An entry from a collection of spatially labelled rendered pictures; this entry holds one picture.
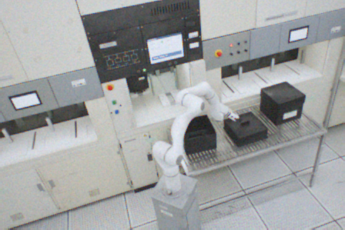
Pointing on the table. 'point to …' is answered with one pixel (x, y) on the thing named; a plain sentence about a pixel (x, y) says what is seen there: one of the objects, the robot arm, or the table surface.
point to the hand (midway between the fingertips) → (238, 118)
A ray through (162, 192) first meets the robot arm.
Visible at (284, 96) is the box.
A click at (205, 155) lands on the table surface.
